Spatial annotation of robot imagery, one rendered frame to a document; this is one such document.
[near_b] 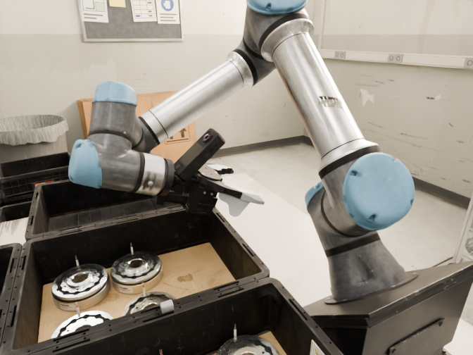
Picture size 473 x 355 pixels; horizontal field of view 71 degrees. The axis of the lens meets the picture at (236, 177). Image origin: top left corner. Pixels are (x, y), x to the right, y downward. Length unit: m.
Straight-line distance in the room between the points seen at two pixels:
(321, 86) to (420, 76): 2.78
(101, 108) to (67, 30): 2.73
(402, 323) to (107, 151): 0.55
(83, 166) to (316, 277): 0.66
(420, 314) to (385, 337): 0.08
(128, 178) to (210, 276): 0.29
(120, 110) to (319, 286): 0.65
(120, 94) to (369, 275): 0.56
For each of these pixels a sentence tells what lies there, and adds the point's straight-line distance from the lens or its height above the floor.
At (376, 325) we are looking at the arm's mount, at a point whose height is 0.91.
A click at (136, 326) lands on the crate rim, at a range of 0.53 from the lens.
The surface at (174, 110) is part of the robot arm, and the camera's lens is 0.75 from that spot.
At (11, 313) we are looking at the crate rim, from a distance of 0.62.
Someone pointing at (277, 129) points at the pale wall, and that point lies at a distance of 4.25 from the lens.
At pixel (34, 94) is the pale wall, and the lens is 3.37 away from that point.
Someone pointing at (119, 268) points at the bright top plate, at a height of 0.86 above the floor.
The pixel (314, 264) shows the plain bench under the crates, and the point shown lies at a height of 0.70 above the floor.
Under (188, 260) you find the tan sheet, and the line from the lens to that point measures 0.79.
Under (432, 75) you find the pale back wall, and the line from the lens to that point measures 3.34.
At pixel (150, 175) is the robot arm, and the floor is 1.08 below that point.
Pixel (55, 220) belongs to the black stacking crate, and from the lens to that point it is 1.07.
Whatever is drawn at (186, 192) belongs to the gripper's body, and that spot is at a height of 1.02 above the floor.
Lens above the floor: 1.30
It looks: 23 degrees down
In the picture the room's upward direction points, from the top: straight up
